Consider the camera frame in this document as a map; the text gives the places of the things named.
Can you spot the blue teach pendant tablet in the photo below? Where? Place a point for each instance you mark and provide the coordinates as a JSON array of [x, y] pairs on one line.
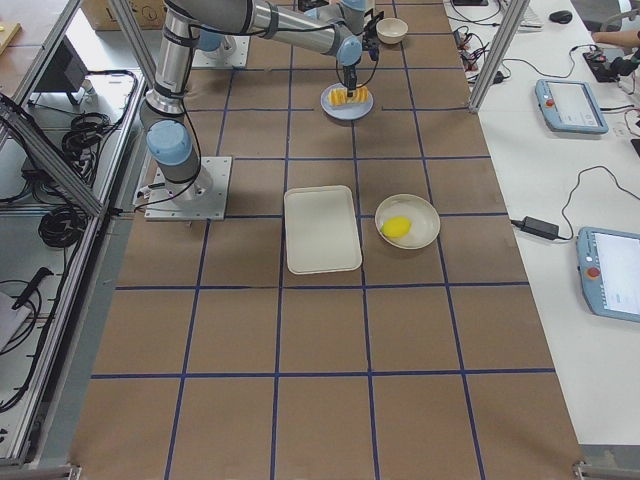
[[569, 107]]

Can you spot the cream rectangular tray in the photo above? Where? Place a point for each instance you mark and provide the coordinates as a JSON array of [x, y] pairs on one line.
[[321, 230]]

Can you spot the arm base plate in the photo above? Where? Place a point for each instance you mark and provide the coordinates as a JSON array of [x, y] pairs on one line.
[[206, 199], [221, 52]]

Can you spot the light blue plate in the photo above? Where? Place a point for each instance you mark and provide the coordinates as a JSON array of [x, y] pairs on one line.
[[347, 113]]

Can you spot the yellow lemon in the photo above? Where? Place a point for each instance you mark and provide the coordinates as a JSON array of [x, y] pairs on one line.
[[396, 227]]

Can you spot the black computer mouse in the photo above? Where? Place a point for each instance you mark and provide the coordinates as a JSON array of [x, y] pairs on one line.
[[562, 17]]

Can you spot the aluminium frame post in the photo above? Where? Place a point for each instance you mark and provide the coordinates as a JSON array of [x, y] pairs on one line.
[[499, 45]]

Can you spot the black power adapter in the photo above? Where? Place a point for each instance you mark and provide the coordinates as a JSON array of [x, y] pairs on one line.
[[539, 228]]

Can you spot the person's forearm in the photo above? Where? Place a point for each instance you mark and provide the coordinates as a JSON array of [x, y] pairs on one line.
[[624, 38]]

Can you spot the cream plate with lemon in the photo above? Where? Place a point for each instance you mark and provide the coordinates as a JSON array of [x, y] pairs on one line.
[[425, 220]]

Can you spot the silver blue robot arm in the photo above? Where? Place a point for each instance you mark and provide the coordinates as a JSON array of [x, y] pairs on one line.
[[214, 28], [357, 27]]

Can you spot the cream bowl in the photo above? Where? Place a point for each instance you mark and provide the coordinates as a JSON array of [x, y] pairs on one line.
[[392, 30]]

